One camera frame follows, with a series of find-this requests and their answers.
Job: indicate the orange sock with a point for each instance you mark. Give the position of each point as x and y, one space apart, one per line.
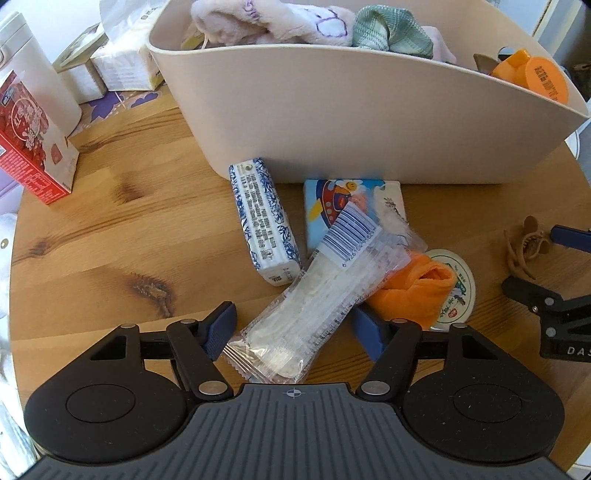
406 295

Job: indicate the white round container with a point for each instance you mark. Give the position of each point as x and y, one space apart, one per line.
582 141

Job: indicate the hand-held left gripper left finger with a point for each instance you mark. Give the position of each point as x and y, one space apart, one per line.
221 330

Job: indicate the pale pink plush cloth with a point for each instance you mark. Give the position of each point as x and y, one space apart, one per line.
277 23

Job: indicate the beige plastic storage basket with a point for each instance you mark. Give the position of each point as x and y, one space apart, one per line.
346 115

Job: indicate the gold tissue box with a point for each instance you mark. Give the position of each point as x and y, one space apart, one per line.
85 81

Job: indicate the round tin with white lid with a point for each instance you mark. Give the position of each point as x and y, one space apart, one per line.
459 286

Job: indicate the orange plastic bottle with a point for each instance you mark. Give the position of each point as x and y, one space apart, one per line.
545 78

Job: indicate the pale yellow soft tissue pack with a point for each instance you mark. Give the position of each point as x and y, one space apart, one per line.
122 69

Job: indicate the white thermos bottle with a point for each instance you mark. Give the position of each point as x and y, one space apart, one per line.
41 78

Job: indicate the wooden desktop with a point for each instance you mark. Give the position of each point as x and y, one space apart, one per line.
115 230

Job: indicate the green cloth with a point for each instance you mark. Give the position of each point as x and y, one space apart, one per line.
392 30

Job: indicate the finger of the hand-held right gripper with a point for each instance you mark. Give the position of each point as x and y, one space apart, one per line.
531 293
572 237

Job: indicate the red and white carton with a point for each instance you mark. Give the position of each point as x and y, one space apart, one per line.
27 138

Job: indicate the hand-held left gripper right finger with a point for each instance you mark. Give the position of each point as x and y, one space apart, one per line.
369 332

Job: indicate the clear plastic packet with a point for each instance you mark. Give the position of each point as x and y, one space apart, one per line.
314 295

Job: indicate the blue and white milk carton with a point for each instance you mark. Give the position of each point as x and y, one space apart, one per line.
265 221

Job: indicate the cartoon rocket tissue pack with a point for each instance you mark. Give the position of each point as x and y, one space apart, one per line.
332 203

